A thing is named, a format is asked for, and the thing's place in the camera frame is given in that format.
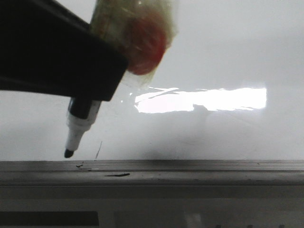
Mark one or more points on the black white whiteboard marker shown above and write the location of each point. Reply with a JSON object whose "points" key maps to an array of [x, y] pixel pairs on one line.
{"points": [[109, 22]]}

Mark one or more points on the white whiteboard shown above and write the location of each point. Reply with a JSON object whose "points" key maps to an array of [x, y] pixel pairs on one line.
{"points": [[230, 87]]}

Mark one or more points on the orange magnet taped to marker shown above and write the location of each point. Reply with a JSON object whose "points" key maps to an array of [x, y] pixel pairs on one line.
{"points": [[148, 34]]}

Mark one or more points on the grey aluminium whiteboard frame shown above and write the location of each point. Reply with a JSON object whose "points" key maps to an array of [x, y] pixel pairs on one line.
{"points": [[151, 173]]}

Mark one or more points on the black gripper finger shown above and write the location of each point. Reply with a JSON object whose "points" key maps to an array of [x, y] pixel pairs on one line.
{"points": [[45, 48]]}

